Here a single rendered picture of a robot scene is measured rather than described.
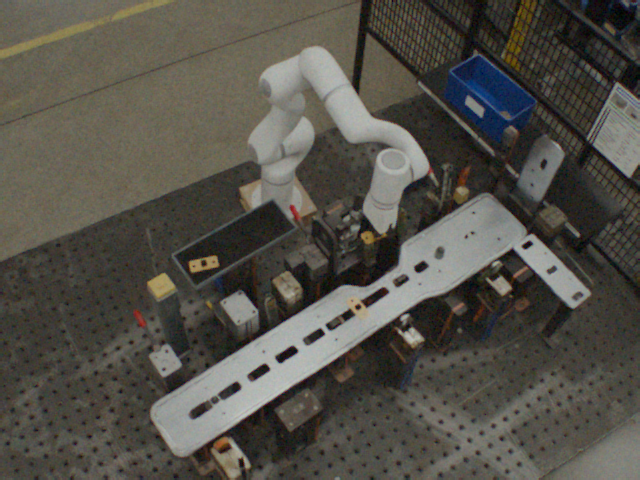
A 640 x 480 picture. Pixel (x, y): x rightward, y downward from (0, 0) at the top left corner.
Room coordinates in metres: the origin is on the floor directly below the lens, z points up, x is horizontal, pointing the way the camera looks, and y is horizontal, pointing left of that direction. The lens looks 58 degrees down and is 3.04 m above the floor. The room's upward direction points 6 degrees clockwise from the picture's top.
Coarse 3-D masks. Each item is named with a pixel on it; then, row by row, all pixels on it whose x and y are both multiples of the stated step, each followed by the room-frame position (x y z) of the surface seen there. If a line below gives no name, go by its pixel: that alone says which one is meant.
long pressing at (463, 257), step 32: (448, 224) 1.40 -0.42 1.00; (480, 224) 1.41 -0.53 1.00; (512, 224) 1.43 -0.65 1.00; (416, 256) 1.26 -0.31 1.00; (448, 256) 1.27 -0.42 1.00; (480, 256) 1.29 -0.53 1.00; (352, 288) 1.12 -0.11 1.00; (416, 288) 1.14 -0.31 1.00; (448, 288) 1.15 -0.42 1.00; (288, 320) 0.98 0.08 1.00; (320, 320) 0.99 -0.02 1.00; (352, 320) 1.01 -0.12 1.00; (384, 320) 1.02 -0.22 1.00; (256, 352) 0.87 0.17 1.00; (320, 352) 0.89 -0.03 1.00; (192, 384) 0.74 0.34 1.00; (224, 384) 0.75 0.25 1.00; (256, 384) 0.77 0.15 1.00; (288, 384) 0.78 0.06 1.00; (160, 416) 0.64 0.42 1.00; (224, 416) 0.66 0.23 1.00; (192, 448) 0.55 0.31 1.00
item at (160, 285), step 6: (162, 276) 1.01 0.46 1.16; (150, 282) 0.98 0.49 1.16; (156, 282) 0.99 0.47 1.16; (162, 282) 0.99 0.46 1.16; (168, 282) 0.99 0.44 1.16; (150, 288) 0.97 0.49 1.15; (156, 288) 0.97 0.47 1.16; (162, 288) 0.97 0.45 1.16; (168, 288) 0.97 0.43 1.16; (174, 288) 0.98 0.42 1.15; (156, 294) 0.95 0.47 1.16; (162, 294) 0.95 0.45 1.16
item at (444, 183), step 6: (444, 168) 1.47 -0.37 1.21; (450, 168) 1.48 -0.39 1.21; (444, 174) 1.46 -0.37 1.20; (450, 174) 1.45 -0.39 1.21; (456, 174) 1.46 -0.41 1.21; (444, 180) 1.46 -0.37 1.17; (450, 180) 1.47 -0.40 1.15; (438, 186) 1.46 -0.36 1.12; (444, 186) 1.46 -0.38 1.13; (438, 192) 1.46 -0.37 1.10; (444, 192) 1.47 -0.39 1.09
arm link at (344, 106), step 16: (336, 96) 1.32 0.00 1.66; (352, 96) 1.32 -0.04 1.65; (336, 112) 1.29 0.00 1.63; (352, 112) 1.28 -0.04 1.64; (352, 128) 1.24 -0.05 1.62; (368, 128) 1.25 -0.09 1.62; (384, 128) 1.26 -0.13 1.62; (400, 128) 1.27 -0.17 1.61; (400, 144) 1.24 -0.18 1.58; (416, 144) 1.24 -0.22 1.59; (416, 160) 1.19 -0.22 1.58; (416, 176) 1.16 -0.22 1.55
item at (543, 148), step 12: (540, 144) 1.55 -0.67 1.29; (552, 144) 1.52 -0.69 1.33; (528, 156) 1.56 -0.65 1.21; (540, 156) 1.54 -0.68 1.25; (552, 156) 1.51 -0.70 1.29; (528, 168) 1.55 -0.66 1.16; (540, 168) 1.52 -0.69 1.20; (552, 168) 1.49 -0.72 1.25; (516, 180) 1.56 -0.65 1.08; (528, 180) 1.54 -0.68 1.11; (540, 180) 1.51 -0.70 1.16; (516, 192) 1.55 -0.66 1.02; (528, 192) 1.52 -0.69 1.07; (540, 192) 1.49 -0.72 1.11; (528, 204) 1.51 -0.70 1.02
